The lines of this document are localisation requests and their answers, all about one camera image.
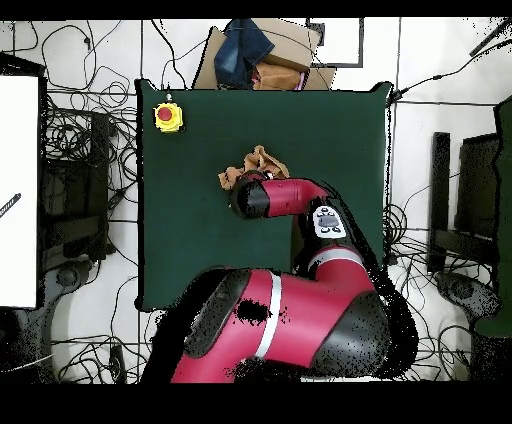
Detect black cable with connector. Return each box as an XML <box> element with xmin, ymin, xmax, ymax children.
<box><xmin>389</xmin><ymin>39</ymin><xmax>512</xmax><ymax>101</ymax></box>

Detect black rod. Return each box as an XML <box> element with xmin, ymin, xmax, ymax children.
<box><xmin>469</xmin><ymin>17</ymin><xmax>512</xmax><ymax>57</ymax></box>

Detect white table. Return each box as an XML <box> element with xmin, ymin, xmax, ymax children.
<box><xmin>0</xmin><ymin>74</ymin><xmax>41</xmax><ymax>309</ymax></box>

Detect black stand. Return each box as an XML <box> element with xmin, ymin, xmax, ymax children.
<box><xmin>455</xmin><ymin>133</ymin><xmax>501</xmax><ymax>241</ymax></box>

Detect black caster base with cables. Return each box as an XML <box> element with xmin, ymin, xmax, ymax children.
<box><xmin>43</xmin><ymin>257</ymin><xmax>95</xmax><ymax>305</ymax></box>
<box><xmin>434</xmin><ymin>270</ymin><xmax>502</xmax><ymax>321</ymax></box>

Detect brown folded cloth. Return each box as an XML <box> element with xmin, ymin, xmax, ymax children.
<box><xmin>252</xmin><ymin>61</ymin><xmax>305</xmax><ymax>91</ymax></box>

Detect yellow emergency stop button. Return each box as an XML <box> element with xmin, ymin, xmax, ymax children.
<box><xmin>153</xmin><ymin>92</ymin><xmax>185</xmax><ymax>134</ymax></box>

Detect black flat bar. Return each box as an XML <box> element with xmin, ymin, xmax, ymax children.
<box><xmin>429</xmin><ymin>131</ymin><xmax>452</xmax><ymax>275</ymax></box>

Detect brown cardboard box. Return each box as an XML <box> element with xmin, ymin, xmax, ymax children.
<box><xmin>191</xmin><ymin>17</ymin><xmax>337</xmax><ymax>91</ymax></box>

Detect black square frame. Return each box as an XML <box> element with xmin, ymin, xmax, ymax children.
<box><xmin>305</xmin><ymin>17</ymin><xmax>365</xmax><ymax>68</ymax></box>

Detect dark green tablecloth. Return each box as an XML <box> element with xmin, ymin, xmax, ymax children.
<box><xmin>134</xmin><ymin>78</ymin><xmax>393</xmax><ymax>313</ymax></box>

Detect black equipment rack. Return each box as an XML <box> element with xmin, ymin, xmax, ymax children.
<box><xmin>39</xmin><ymin>111</ymin><xmax>113</xmax><ymax>261</ymax></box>

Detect blue denim jeans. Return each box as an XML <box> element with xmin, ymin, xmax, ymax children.
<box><xmin>213</xmin><ymin>17</ymin><xmax>276</xmax><ymax>90</ymax></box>

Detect tan terry towel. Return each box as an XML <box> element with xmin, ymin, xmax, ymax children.
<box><xmin>217</xmin><ymin>144</ymin><xmax>291</xmax><ymax>192</ymax></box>

